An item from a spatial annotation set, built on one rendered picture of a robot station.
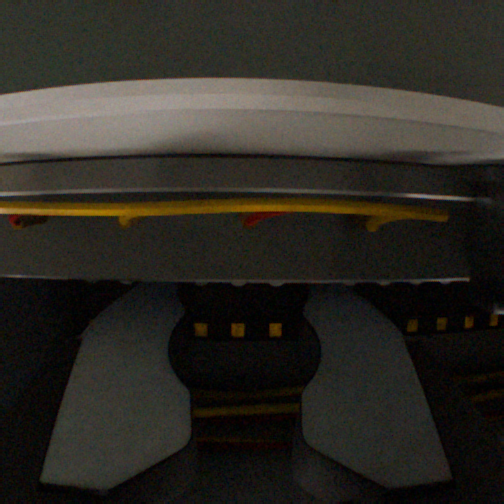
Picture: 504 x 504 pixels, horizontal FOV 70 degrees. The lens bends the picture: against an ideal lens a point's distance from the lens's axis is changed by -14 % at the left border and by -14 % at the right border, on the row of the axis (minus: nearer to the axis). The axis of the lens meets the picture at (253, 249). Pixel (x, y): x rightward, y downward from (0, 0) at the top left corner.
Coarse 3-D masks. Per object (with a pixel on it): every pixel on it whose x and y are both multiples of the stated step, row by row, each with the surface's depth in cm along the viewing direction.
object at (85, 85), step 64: (0, 0) 2; (64, 0) 2; (128, 0) 2; (192, 0) 2; (256, 0) 2; (320, 0) 2; (384, 0) 2; (448, 0) 2; (0, 64) 2; (64, 64) 2; (128, 64) 2; (192, 64) 2; (256, 64) 2; (320, 64) 2; (384, 64) 2; (448, 64) 2; (0, 128) 3; (64, 128) 3; (128, 128) 3; (192, 128) 4; (256, 128) 4; (320, 128) 3; (384, 128) 3; (448, 128) 3
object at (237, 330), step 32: (96, 288) 22; (128, 288) 22; (224, 288) 22; (256, 288) 23; (352, 288) 23; (384, 288) 23; (416, 288) 23; (448, 288) 23; (192, 320) 22; (224, 320) 23; (256, 320) 23; (288, 320) 23; (416, 320) 23; (448, 320) 23; (480, 320) 23
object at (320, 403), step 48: (288, 288) 13; (336, 288) 11; (336, 336) 9; (384, 336) 9; (336, 384) 8; (384, 384) 8; (336, 432) 7; (384, 432) 7; (432, 432) 7; (336, 480) 6; (384, 480) 6; (432, 480) 6
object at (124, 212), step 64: (128, 192) 8; (192, 192) 8; (256, 192) 8; (0, 256) 8; (64, 256) 8; (128, 256) 8; (192, 256) 8; (256, 256) 8; (320, 256) 8; (384, 256) 8; (448, 256) 8
